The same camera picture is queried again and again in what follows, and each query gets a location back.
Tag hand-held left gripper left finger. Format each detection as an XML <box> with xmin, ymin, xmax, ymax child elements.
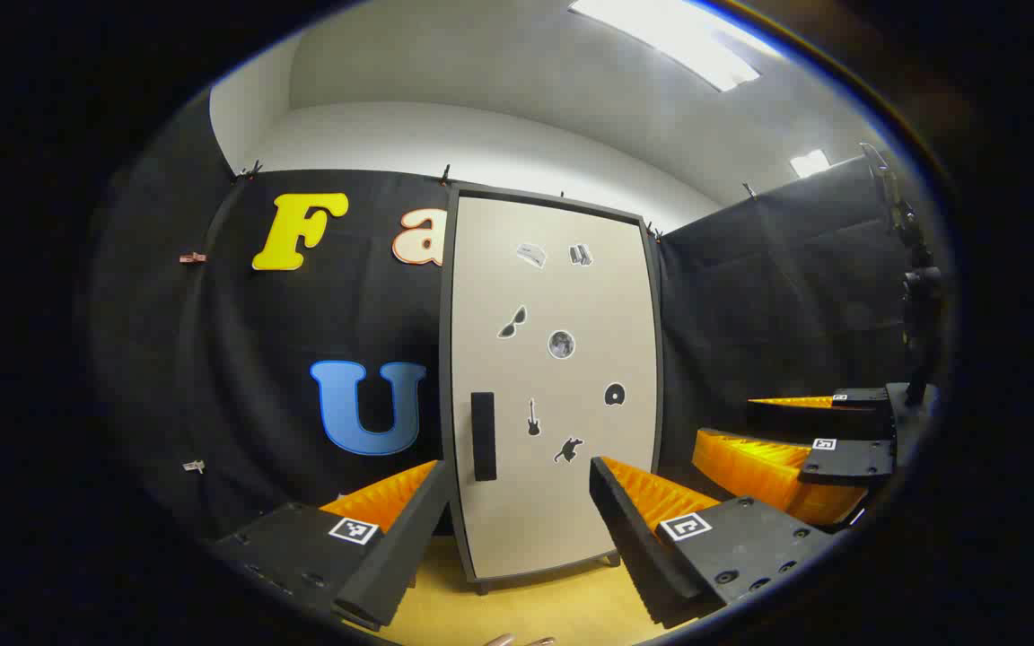
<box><xmin>212</xmin><ymin>460</ymin><xmax>453</xmax><ymax>632</ymax></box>

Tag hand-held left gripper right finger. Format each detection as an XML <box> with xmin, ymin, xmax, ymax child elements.
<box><xmin>589</xmin><ymin>455</ymin><xmax>841</xmax><ymax>629</ymax></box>

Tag grey cabinet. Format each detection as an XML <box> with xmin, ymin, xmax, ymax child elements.
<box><xmin>438</xmin><ymin>182</ymin><xmax>667</xmax><ymax>596</ymax></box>

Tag black cabinet door handle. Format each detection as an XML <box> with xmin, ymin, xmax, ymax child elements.
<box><xmin>470</xmin><ymin>391</ymin><xmax>498</xmax><ymax>483</ymax></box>

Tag black backdrop cloth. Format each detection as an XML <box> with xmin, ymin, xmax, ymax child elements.
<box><xmin>86</xmin><ymin>90</ymin><xmax>931</xmax><ymax>539</ymax></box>

